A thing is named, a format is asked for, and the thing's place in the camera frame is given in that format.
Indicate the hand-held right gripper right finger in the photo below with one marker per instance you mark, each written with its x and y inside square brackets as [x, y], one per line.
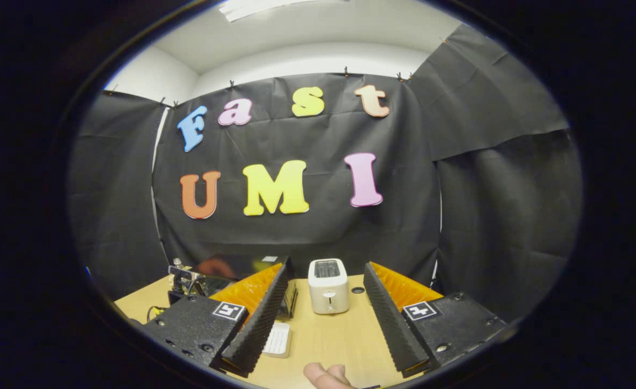
[391, 324]

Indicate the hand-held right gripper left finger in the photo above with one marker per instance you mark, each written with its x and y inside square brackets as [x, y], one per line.
[261, 324]

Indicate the black electric oven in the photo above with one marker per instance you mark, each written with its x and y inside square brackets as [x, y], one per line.
[242, 265]

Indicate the clear plastic water bottle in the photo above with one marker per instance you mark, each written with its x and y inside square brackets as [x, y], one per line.
[177, 262]

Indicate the white rectangular plate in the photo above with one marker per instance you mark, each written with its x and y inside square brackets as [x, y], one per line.
[278, 340]

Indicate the white toaster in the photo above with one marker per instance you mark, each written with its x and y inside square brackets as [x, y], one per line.
[329, 297]

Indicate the black backdrop cloth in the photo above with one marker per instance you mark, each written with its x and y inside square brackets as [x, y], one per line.
[307, 237]

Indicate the long ceiling light panel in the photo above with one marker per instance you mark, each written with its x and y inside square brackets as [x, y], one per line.
[285, 6]

